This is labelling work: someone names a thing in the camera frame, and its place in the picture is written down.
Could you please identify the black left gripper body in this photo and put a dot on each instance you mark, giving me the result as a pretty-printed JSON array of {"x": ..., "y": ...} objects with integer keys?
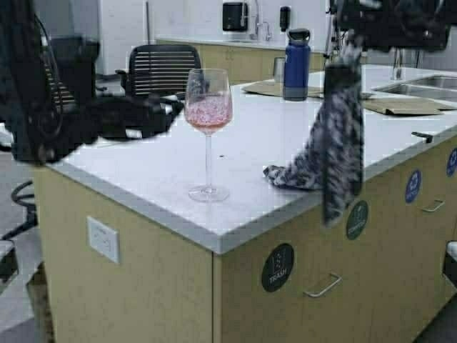
[{"x": 124, "y": 118}]

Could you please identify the wine glass with pink liquid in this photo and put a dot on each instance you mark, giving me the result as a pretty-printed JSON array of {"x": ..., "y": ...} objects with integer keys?
[{"x": 208, "y": 108}]

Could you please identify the black white patterned cloth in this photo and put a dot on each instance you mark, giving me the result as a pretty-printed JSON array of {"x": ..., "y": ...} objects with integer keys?
[{"x": 332, "y": 159}]

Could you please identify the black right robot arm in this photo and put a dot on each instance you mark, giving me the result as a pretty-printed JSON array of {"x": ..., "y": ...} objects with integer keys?
[{"x": 387, "y": 25}]

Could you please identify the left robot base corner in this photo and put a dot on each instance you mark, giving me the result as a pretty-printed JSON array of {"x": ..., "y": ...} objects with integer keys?
[{"x": 9, "y": 264}]

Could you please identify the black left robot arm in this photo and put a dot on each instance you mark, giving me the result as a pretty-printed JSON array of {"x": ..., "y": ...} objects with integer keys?
[{"x": 48, "y": 93}]

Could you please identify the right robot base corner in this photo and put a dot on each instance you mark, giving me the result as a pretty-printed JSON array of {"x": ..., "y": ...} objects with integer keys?
[{"x": 449, "y": 263}]

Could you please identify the black mesh office chair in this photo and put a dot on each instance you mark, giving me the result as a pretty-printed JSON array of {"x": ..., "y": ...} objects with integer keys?
[{"x": 159, "y": 69}]

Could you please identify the white island power outlet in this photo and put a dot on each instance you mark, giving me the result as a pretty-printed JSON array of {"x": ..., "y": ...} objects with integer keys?
[{"x": 103, "y": 239}]

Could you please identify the background wooden counter cabinets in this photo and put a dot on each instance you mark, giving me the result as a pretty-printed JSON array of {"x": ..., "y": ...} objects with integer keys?
[{"x": 244, "y": 62}]

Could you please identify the black paper towel dispenser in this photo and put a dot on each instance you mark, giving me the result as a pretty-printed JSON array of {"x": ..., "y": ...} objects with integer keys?
[{"x": 235, "y": 16}]

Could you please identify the blue metal water bottle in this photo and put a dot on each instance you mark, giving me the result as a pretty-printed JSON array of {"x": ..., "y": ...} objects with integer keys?
[{"x": 296, "y": 70}]

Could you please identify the black trash label sticker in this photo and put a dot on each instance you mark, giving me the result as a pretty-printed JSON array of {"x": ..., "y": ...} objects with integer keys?
[{"x": 277, "y": 268}]

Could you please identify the green compost label sticker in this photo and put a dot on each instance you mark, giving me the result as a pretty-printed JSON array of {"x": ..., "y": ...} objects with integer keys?
[{"x": 357, "y": 220}]

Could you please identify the island chrome faucet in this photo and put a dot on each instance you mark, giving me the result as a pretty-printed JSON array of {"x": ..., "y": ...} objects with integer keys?
[{"x": 397, "y": 68}]

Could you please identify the blue recycling label sticker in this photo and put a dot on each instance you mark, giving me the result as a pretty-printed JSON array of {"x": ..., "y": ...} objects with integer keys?
[{"x": 413, "y": 186}]

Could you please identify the wooden kitchen island cabinet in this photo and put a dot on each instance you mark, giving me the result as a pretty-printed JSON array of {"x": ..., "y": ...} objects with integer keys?
[{"x": 377, "y": 276}]

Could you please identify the black clip on counter edge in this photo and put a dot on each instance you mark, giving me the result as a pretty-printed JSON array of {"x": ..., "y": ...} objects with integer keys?
[{"x": 427, "y": 137}]

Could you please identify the island stainless sink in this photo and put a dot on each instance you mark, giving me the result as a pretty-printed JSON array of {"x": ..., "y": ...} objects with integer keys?
[{"x": 436, "y": 87}]

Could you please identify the black wall soap dispenser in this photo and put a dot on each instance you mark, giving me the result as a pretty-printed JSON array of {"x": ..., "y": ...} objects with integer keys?
[{"x": 284, "y": 18}]

